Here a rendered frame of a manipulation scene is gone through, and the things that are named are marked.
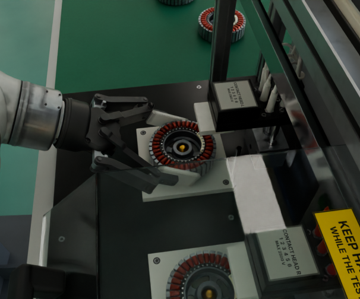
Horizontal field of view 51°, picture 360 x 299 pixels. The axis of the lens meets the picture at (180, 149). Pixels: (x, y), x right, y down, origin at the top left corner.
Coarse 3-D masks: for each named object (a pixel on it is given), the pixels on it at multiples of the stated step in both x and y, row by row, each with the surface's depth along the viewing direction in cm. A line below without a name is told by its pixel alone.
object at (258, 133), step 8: (256, 128) 64; (264, 128) 64; (280, 128) 64; (248, 136) 67; (256, 136) 63; (264, 136) 63; (280, 136) 63; (248, 144) 67; (256, 144) 62; (264, 144) 62; (272, 144) 62; (280, 144) 62; (256, 152) 63; (264, 152) 61
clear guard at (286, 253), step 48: (96, 192) 28; (144, 192) 28; (192, 192) 28; (240, 192) 28; (288, 192) 28; (336, 192) 28; (48, 240) 31; (96, 240) 26; (144, 240) 26; (192, 240) 26; (240, 240) 26; (288, 240) 26; (96, 288) 24; (144, 288) 24; (192, 288) 24; (240, 288) 24; (288, 288) 24; (336, 288) 24
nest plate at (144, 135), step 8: (144, 128) 69; (152, 128) 69; (144, 136) 68; (216, 136) 68; (144, 144) 67; (192, 144) 67; (216, 144) 67; (144, 152) 66; (216, 152) 66; (224, 152) 66
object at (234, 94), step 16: (240, 80) 57; (208, 96) 59; (224, 96) 55; (240, 96) 55; (256, 96) 55; (208, 112) 58; (224, 112) 53; (240, 112) 54; (256, 112) 54; (208, 128) 56; (224, 128) 55; (240, 128) 56; (272, 128) 62
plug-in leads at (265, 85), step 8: (288, 56) 52; (296, 56) 53; (296, 64) 52; (264, 72) 56; (296, 72) 51; (264, 80) 57; (264, 88) 55; (264, 96) 56; (272, 96) 53; (272, 104) 54; (280, 104) 56; (272, 112) 56
